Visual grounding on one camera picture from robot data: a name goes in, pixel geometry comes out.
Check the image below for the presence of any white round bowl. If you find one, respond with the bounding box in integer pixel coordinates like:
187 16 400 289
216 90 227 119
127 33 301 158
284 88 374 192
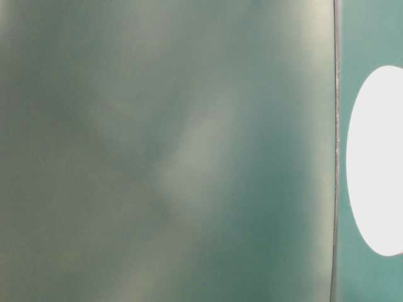
346 65 402 257

